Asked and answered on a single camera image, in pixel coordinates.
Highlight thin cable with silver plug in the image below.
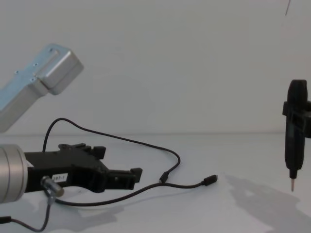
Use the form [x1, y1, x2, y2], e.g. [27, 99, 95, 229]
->
[0, 176, 66, 232]

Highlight black cable with plug end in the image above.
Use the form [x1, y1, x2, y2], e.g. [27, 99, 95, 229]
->
[54, 174, 220, 207]

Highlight black electric screwdriver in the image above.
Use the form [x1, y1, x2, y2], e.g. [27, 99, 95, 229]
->
[285, 79, 310, 193]

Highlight long looping black cable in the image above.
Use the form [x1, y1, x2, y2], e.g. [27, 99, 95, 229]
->
[42, 117, 182, 185]

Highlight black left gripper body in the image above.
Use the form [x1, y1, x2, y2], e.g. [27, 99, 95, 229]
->
[23, 142, 110, 194]

